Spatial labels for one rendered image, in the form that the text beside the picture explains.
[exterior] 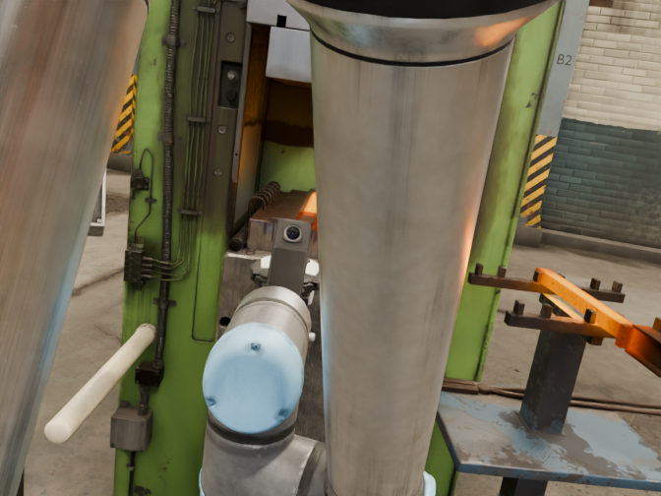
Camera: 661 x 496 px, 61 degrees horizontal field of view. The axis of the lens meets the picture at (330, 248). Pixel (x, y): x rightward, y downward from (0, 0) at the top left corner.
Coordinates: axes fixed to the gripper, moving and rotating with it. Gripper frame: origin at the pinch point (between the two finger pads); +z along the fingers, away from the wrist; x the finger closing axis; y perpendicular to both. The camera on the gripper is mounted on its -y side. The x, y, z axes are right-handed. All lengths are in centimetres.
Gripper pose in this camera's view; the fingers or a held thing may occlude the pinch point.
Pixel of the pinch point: (293, 259)
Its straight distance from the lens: 85.7
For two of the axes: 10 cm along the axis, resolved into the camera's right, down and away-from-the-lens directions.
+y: -1.4, 9.6, 2.4
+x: 9.9, 1.5, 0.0
